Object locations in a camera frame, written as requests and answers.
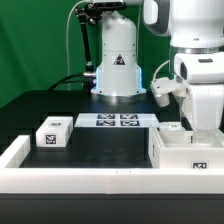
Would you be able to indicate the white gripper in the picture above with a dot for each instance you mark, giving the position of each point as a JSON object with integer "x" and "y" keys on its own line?
{"x": 203, "y": 77}

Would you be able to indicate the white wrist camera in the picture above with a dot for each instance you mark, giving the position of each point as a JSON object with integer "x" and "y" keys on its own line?
{"x": 162, "y": 87}

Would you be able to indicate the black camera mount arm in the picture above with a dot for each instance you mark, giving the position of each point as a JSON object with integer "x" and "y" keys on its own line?
{"x": 90, "y": 14}

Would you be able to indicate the small white tagged block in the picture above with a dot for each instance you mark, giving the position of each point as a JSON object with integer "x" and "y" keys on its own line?
{"x": 55, "y": 131}

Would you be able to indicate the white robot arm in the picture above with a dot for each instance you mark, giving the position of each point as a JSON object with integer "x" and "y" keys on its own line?
{"x": 190, "y": 35}

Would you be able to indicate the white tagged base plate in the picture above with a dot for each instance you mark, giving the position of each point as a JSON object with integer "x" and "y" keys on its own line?
{"x": 116, "y": 120}

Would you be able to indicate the white border fence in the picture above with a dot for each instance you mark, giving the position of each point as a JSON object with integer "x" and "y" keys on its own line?
{"x": 16, "y": 179}

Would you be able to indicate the white cabinet body box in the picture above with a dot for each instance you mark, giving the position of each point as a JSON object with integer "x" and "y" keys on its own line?
{"x": 186, "y": 149}

